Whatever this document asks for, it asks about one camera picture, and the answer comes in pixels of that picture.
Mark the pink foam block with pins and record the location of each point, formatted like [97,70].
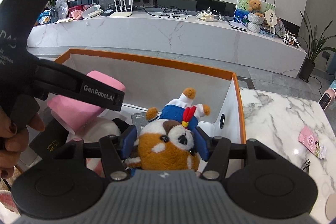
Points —
[72,114]

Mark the black scissors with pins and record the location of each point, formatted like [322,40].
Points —
[305,166]

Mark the pink card package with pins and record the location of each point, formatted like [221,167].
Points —
[310,141]

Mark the white power strip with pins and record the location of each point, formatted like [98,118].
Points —
[209,16]

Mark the potted green plant right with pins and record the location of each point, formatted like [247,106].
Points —
[315,45]

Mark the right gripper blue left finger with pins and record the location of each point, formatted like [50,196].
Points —
[114,150]

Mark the white plush with black hat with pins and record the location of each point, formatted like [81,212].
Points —
[99,128]

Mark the painted picture board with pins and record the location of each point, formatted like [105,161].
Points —
[244,7]

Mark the teddy bear on cups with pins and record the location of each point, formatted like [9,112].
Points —
[255,17]

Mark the brown white plush dog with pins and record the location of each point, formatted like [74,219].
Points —
[167,142]

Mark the dark illustrated book box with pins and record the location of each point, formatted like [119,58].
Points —
[139,121]

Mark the black box under pink foam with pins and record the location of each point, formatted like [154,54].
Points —
[53,137]

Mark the white wifi router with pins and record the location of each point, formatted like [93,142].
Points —
[121,10]

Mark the large orange storage box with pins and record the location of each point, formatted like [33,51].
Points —
[153,82]

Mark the person left hand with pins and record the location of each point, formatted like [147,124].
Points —
[16,141]

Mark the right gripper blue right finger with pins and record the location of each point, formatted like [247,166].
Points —
[215,152]

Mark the white tv console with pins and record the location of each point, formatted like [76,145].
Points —
[211,40]

